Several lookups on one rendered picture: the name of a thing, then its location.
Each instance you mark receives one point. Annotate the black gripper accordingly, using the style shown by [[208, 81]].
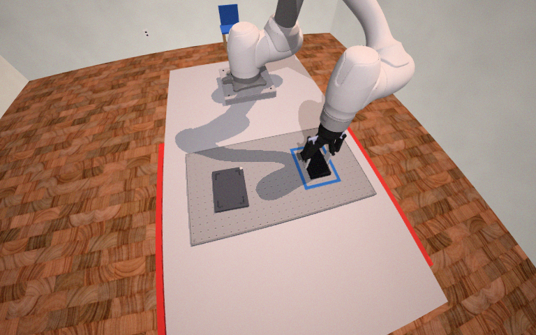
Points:
[[323, 137]]

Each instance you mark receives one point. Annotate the black well plate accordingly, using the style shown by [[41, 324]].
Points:
[[318, 167]]

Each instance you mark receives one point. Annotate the blue tape rectangle outline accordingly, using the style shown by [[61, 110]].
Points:
[[302, 177]]

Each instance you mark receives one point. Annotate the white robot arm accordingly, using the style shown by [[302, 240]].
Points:
[[361, 75]]

